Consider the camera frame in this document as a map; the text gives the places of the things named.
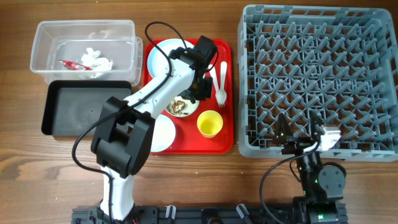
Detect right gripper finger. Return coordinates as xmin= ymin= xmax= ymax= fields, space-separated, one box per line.
xmin=275 ymin=113 xmax=292 ymax=140
xmin=310 ymin=110 xmax=324 ymax=137

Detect rice and food scraps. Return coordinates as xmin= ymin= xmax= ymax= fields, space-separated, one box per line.
xmin=167 ymin=96 xmax=195 ymax=116

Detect green bowl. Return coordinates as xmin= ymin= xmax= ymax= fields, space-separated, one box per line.
xmin=164 ymin=95 xmax=200 ymax=118

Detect light blue bowl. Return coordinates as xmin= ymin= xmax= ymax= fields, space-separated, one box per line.
xmin=150 ymin=114 xmax=176 ymax=152

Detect red snack wrapper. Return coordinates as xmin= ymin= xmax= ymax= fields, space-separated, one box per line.
xmin=58 ymin=60 xmax=91 ymax=71

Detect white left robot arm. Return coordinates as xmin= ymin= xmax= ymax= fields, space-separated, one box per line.
xmin=91 ymin=36 xmax=218 ymax=223

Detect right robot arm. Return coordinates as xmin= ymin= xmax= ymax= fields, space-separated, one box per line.
xmin=273 ymin=111 xmax=348 ymax=223

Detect grey dishwasher rack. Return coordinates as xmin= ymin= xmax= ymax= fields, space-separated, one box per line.
xmin=238 ymin=4 xmax=397 ymax=162

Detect clear plastic waste bin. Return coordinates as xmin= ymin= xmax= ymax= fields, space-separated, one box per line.
xmin=30 ymin=20 xmax=143 ymax=86

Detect white plastic spoon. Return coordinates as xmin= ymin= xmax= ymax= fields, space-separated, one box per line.
xmin=210 ymin=68 xmax=220 ymax=96

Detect light blue plate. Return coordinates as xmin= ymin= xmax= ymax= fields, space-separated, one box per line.
xmin=147 ymin=39 xmax=193 ymax=78

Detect white plastic fork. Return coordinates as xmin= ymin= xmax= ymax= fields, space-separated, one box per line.
xmin=216 ymin=61 xmax=228 ymax=108

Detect yellow cup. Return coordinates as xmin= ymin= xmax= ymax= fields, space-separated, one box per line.
xmin=197 ymin=110 xmax=223 ymax=138

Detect red serving tray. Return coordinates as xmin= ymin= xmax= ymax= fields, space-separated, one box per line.
xmin=160 ymin=39 xmax=234 ymax=154

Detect crumpled white tissue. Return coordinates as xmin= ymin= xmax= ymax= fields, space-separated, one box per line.
xmin=80 ymin=47 xmax=113 ymax=80

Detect black plastic tray bin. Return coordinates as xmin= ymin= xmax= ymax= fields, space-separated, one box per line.
xmin=41 ymin=80 xmax=132 ymax=137

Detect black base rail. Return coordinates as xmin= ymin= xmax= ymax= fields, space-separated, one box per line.
xmin=71 ymin=203 xmax=348 ymax=224

